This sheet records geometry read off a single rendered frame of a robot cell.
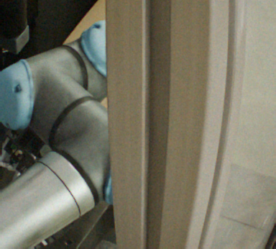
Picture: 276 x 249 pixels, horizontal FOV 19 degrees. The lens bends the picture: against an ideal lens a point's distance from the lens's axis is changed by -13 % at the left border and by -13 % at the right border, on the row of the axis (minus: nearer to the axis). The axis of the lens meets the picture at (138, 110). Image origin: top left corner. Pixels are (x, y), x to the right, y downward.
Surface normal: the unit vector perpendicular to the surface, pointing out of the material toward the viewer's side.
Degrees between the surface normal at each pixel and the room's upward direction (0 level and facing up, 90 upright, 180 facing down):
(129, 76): 90
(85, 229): 0
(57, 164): 5
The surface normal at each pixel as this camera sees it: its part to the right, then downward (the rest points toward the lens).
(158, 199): -0.48, 0.69
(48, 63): 0.33, -0.76
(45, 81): -0.02, -0.61
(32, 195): 0.18, -0.47
